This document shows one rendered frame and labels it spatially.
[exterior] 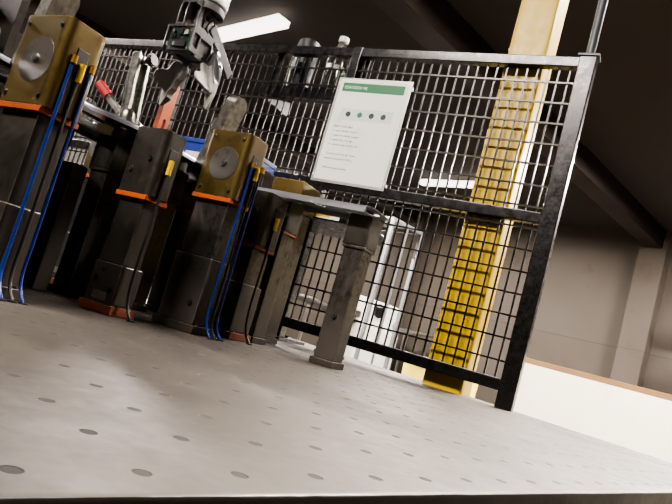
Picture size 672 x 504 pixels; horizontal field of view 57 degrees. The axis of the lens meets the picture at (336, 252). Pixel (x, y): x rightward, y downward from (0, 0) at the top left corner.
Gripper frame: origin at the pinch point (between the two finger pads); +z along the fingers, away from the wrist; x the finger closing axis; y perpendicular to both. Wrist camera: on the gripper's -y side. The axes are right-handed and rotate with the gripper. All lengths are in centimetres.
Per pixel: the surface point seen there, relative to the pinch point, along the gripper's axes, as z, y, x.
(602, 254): -136, -745, 17
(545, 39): -49, -58, 52
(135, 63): -7.7, 1.8, -15.4
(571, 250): -137, -757, -22
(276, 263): 25.2, -13.7, 21.9
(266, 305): 33.7, -14.4, 21.9
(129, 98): 0.1, 1.9, -13.8
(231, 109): 2.4, 7.5, 17.9
